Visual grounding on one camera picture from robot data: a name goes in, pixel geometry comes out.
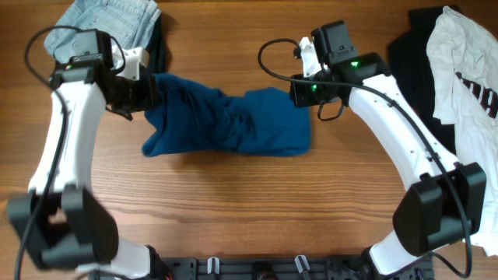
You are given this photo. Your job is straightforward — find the folded light blue jeans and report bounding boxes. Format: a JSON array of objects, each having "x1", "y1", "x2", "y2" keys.
[{"x1": 44, "y1": 0, "x2": 161, "y2": 63}]

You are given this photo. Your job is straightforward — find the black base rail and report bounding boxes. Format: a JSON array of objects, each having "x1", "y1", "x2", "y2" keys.
[{"x1": 157, "y1": 254, "x2": 435, "y2": 280}]

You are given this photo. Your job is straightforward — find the folded black garment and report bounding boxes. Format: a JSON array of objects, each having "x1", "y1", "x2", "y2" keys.
[{"x1": 146, "y1": 16, "x2": 167, "y2": 74}]

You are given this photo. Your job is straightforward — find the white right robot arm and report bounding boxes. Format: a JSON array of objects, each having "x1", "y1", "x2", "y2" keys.
[{"x1": 290, "y1": 51, "x2": 486, "y2": 279}]

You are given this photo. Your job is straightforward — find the black t-shirt right pile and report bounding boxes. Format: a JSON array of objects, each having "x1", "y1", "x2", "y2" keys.
[{"x1": 388, "y1": 6, "x2": 455, "y2": 153}]

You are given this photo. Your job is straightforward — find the dark blue t-shirt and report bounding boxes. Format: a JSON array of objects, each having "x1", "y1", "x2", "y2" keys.
[{"x1": 142, "y1": 74, "x2": 311, "y2": 157}]

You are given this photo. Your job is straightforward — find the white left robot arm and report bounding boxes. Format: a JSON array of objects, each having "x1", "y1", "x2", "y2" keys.
[{"x1": 7, "y1": 67, "x2": 166, "y2": 279}]

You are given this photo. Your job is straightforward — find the white printed t-shirt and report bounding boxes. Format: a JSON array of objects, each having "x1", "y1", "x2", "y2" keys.
[{"x1": 426, "y1": 6, "x2": 497, "y2": 256}]

